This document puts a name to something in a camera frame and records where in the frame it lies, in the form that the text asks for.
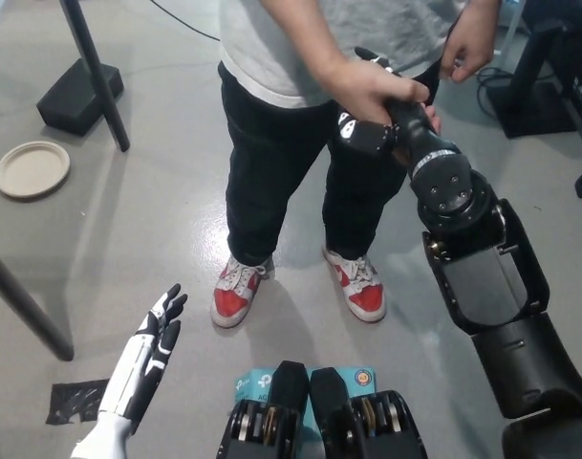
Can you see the black slanted stand pole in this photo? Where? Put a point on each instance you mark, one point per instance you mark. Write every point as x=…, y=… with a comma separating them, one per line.
x=99, y=72

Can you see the person's left hand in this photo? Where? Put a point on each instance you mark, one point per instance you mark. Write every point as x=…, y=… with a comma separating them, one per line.
x=469, y=48

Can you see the black trousers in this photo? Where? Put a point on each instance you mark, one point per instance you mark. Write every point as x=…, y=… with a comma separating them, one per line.
x=271, y=167

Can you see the black block stand base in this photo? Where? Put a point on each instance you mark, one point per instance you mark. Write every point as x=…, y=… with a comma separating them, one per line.
x=68, y=102

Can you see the black ribbed robot left body block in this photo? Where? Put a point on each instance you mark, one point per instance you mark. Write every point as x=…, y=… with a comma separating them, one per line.
x=288, y=385

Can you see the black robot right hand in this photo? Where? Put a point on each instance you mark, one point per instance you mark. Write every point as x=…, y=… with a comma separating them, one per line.
x=415, y=129

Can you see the red and white right sneaker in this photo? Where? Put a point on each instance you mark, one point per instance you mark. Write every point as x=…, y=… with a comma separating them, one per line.
x=235, y=301

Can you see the grey shirt with white hem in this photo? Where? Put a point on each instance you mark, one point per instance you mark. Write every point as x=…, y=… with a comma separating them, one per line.
x=252, y=48

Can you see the white and black robot left hand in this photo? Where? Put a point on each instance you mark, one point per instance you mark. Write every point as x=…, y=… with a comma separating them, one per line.
x=133, y=363

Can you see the black floor tape patch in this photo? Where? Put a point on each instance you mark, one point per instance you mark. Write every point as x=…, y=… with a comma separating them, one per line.
x=66, y=401

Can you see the red and white sneaker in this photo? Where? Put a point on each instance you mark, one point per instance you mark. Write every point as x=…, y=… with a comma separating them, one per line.
x=235, y=301
x=362, y=294

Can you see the teal box on robot body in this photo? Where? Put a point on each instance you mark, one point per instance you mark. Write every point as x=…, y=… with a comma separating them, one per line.
x=252, y=382

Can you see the white metal frame leg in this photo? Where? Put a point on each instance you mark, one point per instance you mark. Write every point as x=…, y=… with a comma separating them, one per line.
x=512, y=28

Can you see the beige paper plate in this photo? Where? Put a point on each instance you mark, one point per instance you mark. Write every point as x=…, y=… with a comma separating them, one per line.
x=32, y=169

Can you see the black table leg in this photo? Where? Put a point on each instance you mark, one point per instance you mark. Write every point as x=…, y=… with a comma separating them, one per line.
x=25, y=301

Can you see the red and white left sneaker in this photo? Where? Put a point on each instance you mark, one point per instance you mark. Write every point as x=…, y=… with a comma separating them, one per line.
x=362, y=294

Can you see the person's right hand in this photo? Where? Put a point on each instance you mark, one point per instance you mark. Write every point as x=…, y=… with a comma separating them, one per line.
x=372, y=93

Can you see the black monitor stand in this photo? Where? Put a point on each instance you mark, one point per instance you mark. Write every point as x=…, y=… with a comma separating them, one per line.
x=529, y=105

